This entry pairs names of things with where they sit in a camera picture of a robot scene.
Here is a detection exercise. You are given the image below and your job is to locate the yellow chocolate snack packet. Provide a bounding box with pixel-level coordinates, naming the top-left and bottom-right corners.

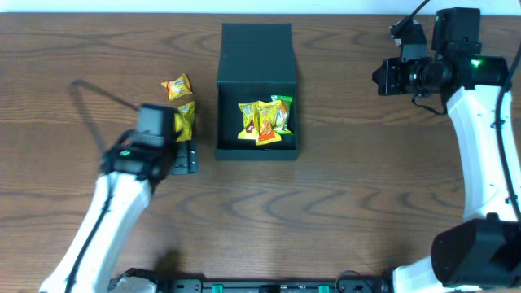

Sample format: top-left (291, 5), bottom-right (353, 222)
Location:
top-left (238, 101), bottom-right (259, 140)

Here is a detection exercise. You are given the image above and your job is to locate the yellow peanut butter snack packet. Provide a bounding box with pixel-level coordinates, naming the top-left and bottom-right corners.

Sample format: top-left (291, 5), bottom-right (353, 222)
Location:
top-left (256, 101), bottom-right (282, 146)

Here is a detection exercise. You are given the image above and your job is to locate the green Apollo snack packet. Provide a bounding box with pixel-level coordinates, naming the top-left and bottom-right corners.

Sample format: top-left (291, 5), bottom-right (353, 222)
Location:
top-left (271, 95), bottom-right (293, 135)

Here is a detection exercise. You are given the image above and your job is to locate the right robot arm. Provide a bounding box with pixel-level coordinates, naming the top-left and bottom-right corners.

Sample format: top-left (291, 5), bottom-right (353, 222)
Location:
top-left (372, 53), bottom-right (520, 292)

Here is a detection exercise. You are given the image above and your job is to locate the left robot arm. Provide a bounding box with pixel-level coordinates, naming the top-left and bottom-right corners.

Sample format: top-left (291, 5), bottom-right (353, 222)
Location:
top-left (39, 129), bottom-right (190, 292)

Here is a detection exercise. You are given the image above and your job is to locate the orange Lemond snack, far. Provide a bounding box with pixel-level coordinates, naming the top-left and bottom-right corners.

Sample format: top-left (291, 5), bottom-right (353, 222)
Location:
top-left (160, 73), bottom-right (193, 102)

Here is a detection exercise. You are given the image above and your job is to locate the dark green open box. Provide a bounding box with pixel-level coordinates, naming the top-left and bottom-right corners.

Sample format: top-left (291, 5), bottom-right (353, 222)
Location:
top-left (215, 23), bottom-right (300, 161)

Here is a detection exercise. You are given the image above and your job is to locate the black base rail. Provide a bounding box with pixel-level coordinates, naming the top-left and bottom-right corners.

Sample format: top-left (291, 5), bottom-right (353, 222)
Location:
top-left (108, 268), bottom-right (393, 293)

